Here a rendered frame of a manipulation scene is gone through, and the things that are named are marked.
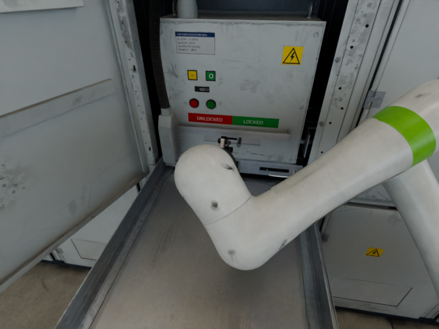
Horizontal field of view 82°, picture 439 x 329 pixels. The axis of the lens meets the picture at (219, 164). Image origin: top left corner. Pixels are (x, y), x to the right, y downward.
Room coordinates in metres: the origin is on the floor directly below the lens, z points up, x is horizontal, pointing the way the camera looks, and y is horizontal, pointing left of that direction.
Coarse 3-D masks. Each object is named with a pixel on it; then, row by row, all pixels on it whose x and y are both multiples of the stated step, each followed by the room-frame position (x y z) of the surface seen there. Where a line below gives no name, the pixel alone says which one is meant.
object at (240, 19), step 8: (168, 16) 0.94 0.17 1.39; (176, 16) 0.94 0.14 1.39; (200, 16) 0.94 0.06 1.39; (208, 16) 0.94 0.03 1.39; (216, 16) 0.94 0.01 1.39; (224, 16) 0.94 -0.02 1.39; (232, 16) 0.94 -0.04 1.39; (240, 16) 0.94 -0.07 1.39; (248, 16) 0.94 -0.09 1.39; (256, 16) 0.94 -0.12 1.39; (264, 16) 0.94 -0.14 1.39; (272, 16) 0.94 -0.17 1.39; (280, 16) 0.94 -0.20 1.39; (288, 16) 0.94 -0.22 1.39; (296, 16) 0.94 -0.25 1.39; (304, 16) 0.94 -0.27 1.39; (312, 16) 0.94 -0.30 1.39; (320, 48) 0.77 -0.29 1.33; (304, 120) 0.77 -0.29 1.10; (224, 136) 0.84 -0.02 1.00; (296, 160) 0.77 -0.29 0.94
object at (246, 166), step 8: (240, 160) 0.79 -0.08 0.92; (248, 160) 0.79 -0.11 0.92; (256, 160) 0.79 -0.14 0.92; (240, 168) 0.79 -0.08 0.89; (248, 168) 0.79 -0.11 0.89; (256, 168) 0.78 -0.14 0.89; (264, 168) 0.78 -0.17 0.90; (272, 168) 0.77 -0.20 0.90; (280, 168) 0.77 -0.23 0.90; (288, 168) 0.76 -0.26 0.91; (296, 168) 0.76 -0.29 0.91
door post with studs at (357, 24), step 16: (352, 0) 0.73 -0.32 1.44; (368, 0) 0.72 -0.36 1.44; (352, 16) 0.73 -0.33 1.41; (368, 16) 0.72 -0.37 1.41; (352, 32) 0.72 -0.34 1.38; (368, 32) 0.71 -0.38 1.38; (336, 48) 0.73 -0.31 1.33; (352, 48) 0.72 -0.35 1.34; (336, 64) 0.73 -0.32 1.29; (352, 64) 0.72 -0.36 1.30; (336, 80) 0.72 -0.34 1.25; (352, 80) 0.72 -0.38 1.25; (336, 96) 0.72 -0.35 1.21; (320, 112) 0.73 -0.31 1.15; (336, 112) 0.72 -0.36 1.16; (320, 128) 0.73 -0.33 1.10; (336, 128) 0.72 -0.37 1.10; (320, 144) 0.72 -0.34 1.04
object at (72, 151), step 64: (0, 0) 0.58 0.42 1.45; (64, 0) 0.69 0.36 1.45; (0, 64) 0.56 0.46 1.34; (64, 64) 0.67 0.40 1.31; (0, 128) 0.49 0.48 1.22; (64, 128) 0.62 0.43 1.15; (128, 128) 0.81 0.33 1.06; (0, 192) 0.45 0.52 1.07; (64, 192) 0.56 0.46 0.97; (0, 256) 0.38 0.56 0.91
